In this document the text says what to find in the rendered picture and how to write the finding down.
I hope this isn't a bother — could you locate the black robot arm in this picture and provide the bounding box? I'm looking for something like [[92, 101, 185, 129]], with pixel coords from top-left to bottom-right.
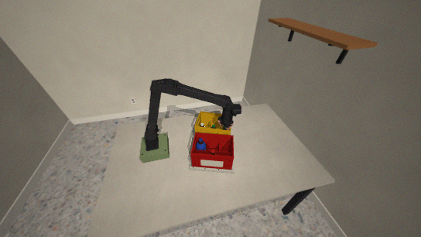
[[145, 78, 241, 151]]

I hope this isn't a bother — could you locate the red bottle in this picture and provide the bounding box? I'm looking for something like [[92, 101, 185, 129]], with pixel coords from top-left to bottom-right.
[[208, 149, 217, 155]]

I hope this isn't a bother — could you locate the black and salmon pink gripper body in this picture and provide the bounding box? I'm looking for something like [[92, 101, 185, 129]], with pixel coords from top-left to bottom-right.
[[218, 115, 234, 128]]

